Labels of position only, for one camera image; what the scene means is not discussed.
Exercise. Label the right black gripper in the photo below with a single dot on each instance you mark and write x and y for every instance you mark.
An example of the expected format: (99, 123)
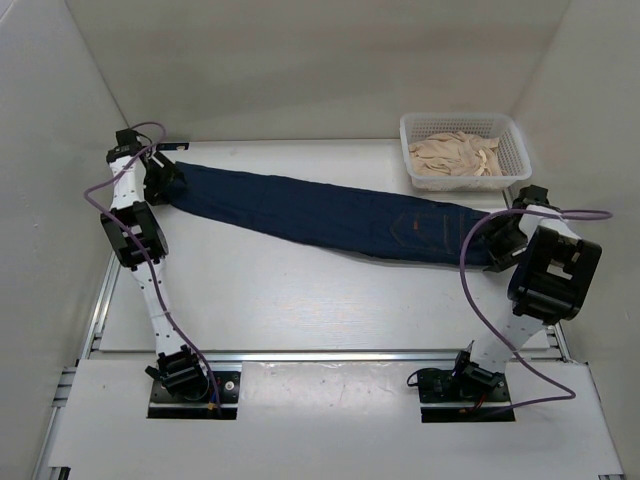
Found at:
(502, 257)

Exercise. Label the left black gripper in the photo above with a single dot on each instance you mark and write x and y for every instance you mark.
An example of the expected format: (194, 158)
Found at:
(168, 174)

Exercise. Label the dark blue denim trousers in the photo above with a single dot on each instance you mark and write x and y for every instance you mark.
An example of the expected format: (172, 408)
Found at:
(373, 223)

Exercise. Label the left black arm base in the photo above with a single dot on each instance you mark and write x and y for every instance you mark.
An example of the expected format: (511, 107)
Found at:
(182, 390)

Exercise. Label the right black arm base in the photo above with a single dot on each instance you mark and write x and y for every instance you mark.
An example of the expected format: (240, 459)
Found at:
(465, 393)

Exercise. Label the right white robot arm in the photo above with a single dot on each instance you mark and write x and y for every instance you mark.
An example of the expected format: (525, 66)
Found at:
(553, 270)

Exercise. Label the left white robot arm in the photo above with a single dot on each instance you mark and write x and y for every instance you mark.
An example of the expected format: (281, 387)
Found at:
(140, 247)

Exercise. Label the small dark label sticker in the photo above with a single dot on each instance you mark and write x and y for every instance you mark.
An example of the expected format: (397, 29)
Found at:
(173, 146)

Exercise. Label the beige cloth in basket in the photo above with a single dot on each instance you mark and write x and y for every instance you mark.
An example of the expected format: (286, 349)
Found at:
(455, 154)

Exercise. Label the white plastic mesh basket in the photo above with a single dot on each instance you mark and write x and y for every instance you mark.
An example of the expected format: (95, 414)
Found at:
(512, 156)

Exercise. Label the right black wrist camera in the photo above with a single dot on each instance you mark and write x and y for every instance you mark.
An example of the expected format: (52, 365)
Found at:
(531, 195)

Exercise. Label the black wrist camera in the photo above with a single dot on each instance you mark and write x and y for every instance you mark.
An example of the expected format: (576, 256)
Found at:
(531, 195)
(130, 139)

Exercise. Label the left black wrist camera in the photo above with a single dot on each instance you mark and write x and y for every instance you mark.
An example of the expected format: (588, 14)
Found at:
(130, 139)

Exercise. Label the aluminium front rail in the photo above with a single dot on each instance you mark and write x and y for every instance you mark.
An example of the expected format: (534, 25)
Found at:
(332, 356)

